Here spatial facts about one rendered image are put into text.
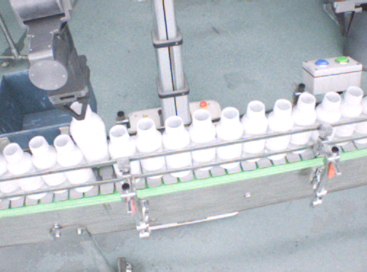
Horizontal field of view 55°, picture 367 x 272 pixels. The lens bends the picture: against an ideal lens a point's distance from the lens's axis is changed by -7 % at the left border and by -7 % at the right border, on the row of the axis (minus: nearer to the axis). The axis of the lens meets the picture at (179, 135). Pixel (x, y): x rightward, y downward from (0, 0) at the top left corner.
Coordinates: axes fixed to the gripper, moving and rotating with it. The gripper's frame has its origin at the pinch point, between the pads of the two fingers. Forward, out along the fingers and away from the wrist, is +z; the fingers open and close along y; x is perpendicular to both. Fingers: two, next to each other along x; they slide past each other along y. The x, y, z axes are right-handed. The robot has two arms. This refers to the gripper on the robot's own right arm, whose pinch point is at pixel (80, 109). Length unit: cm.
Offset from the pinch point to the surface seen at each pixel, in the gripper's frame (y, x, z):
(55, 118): -51, -25, 51
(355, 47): -133, 157, 108
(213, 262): -11, 29, 124
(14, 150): -1.1, -18.2, 9.8
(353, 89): -2, 60, 9
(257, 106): -1.6, 36.3, 9.1
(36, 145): -1.5, -12.8, 9.7
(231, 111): -1.0, 30.2, 8.7
